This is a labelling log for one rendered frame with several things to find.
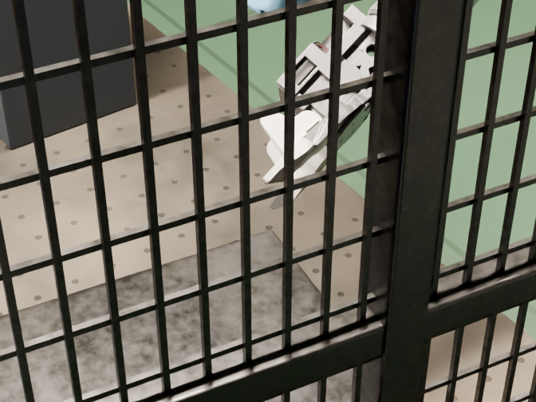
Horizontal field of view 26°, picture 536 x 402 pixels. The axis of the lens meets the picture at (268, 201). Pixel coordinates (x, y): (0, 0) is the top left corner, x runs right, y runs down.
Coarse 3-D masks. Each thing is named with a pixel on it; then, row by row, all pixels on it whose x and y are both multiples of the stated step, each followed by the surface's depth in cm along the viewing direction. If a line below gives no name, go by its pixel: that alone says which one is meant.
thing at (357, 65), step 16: (352, 16) 114; (368, 16) 114; (352, 32) 114; (368, 32) 114; (320, 48) 115; (352, 48) 114; (368, 48) 116; (304, 64) 112; (320, 64) 111; (352, 64) 114; (368, 64) 113; (304, 80) 112; (320, 80) 112; (352, 80) 111; (352, 96) 111; (368, 96) 111; (320, 112) 111; (368, 112) 115; (352, 128) 114
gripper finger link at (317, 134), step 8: (344, 104) 109; (352, 104) 110; (360, 104) 110; (344, 112) 108; (352, 112) 110; (344, 120) 109; (312, 128) 108; (320, 128) 108; (304, 136) 107; (312, 136) 107; (320, 136) 107
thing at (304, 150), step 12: (264, 120) 108; (276, 120) 108; (300, 120) 109; (312, 120) 110; (276, 132) 107; (300, 132) 108; (276, 144) 107; (300, 144) 106; (312, 144) 107; (324, 144) 110; (300, 156) 106; (276, 168) 106; (264, 180) 106; (276, 180) 106
